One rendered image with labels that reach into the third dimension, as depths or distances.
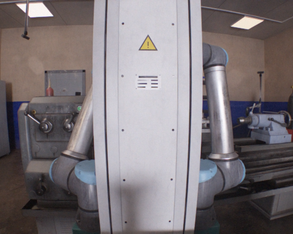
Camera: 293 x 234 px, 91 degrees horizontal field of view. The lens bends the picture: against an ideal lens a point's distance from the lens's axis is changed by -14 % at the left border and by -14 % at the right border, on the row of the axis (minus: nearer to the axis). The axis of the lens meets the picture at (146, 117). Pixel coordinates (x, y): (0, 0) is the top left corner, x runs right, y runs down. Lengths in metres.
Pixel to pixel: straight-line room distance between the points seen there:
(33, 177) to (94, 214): 0.78
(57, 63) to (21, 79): 1.10
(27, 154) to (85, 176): 0.93
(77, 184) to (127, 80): 0.47
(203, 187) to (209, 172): 0.06
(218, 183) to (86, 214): 0.58
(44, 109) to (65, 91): 3.38
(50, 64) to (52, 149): 3.84
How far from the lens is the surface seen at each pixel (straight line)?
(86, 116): 0.89
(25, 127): 1.54
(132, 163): 0.55
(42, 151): 1.51
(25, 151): 1.58
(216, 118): 0.85
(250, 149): 1.84
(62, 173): 0.86
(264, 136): 2.16
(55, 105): 1.40
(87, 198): 0.76
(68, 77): 4.81
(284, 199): 2.41
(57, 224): 1.74
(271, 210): 2.36
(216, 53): 0.90
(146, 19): 0.57
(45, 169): 1.42
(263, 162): 1.88
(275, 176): 2.22
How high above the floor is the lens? 1.28
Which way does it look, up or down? 5 degrees down
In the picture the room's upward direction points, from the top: straight up
